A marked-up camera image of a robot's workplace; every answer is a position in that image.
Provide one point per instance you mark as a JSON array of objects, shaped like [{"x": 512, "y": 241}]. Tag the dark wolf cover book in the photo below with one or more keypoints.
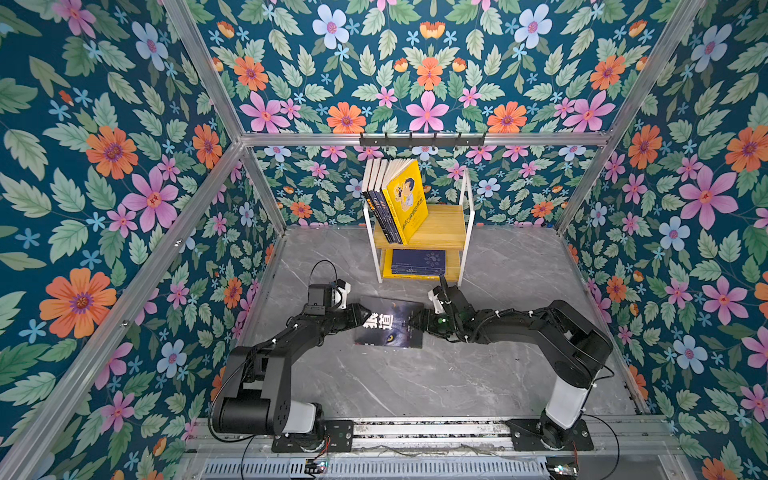
[{"x": 388, "y": 325}]

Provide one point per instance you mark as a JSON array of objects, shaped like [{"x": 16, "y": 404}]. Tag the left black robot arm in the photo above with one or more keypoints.
[{"x": 255, "y": 394}]

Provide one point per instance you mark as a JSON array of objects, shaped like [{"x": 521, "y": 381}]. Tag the navy book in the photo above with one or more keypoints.
[{"x": 418, "y": 262}]

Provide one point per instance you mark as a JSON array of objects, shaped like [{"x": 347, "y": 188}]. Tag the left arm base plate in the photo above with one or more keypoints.
[{"x": 334, "y": 436}]

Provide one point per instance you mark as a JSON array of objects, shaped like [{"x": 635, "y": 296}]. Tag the black book gold title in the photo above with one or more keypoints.
[{"x": 368, "y": 193}]

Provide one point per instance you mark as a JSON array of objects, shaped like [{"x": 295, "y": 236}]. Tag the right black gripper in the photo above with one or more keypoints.
[{"x": 432, "y": 320}]

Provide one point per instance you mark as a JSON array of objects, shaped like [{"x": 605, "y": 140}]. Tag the yellow book on shelf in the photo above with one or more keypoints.
[{"x": 453, "y": 263}]

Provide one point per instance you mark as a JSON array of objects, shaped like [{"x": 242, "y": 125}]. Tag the white wooden book shelf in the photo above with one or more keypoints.
[{"x": 447, "y": 227}]

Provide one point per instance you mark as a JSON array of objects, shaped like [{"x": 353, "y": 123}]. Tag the purple old man book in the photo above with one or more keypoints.
[
  {"x": 383, "y": 207},
  {"x": 381, "y": 186}
]

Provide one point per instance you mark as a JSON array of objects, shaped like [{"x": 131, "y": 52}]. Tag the black wall hook rail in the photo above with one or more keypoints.
[{"x": 410, "y": 140}]

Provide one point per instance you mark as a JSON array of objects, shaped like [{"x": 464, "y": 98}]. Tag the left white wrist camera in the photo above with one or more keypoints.
[{"x": 340, "y": 292}]

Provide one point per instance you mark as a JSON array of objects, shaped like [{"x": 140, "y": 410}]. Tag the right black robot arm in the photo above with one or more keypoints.
[{"x": 574, "y": 347}]

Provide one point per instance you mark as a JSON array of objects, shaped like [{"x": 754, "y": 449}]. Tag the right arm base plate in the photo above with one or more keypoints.
[{"x": 532, "y": 434}]

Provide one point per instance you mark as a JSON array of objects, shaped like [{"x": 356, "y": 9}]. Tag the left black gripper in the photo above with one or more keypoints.
[{"x": 354, "y": 315}]

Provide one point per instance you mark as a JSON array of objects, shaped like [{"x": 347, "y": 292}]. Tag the yellow book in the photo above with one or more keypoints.
[
  {"x": 453, "y": 263},
  {"x": 404, "y": 193}
]

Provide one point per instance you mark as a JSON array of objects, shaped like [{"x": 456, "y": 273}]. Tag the aluminium front rail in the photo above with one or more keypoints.
[{"x": 626, "y": 447}]

